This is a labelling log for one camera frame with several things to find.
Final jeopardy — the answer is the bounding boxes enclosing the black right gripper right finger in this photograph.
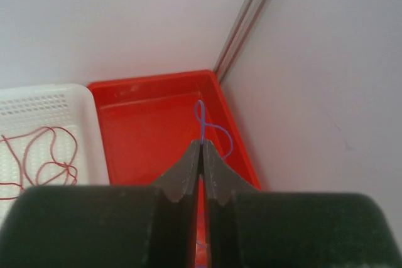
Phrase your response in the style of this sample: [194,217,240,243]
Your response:
[202,141,401,267]

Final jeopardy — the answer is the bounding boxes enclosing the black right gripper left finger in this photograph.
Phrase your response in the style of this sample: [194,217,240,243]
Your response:
[1,140,200,267]

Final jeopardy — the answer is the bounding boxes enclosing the red plastic tray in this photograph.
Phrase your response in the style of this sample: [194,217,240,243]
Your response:
[89,70,259,267]

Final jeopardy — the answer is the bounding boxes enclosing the white rectangular basket centre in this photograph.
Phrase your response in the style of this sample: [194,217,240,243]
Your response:
[1,84,109,219]

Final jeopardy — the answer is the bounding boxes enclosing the aluminium corner post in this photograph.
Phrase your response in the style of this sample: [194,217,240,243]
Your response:
[214,0,271,82]

